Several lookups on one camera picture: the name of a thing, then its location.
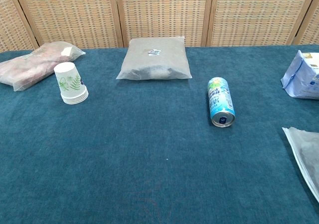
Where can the white leaf-print paper cup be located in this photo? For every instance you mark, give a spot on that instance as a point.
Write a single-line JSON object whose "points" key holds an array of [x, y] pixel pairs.
{"points": [[68, 77]]}

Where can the frosted bag with grey contents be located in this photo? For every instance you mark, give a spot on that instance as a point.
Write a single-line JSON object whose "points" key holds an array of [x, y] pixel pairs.
{"points": [[154, 62]]}

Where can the teal fabric tablecloth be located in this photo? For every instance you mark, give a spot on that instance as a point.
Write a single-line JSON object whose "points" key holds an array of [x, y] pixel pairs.
{"points": [[149, 159]]}

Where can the light blue drink can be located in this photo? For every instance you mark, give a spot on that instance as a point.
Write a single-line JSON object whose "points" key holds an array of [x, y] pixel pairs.
{"points": [[220, 99]]}

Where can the woven rattan screen panel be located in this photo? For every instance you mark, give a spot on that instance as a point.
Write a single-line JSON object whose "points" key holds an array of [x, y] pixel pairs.
{"points": [[164, 10], [311, 32], [69, 15], [261, 15], [10, 22]]}

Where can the clear bag with pink contents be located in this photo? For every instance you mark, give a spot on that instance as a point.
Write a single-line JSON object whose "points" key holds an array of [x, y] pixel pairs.
{"points": [[30, 67]]}

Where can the white and blue paper package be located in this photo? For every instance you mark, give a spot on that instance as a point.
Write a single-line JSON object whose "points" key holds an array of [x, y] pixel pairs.
{"points": [[302, 79]]}

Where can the frosted zip bag dark contents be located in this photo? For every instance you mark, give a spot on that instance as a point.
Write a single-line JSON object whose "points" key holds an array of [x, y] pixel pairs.
{"points": [[307, 154]]}

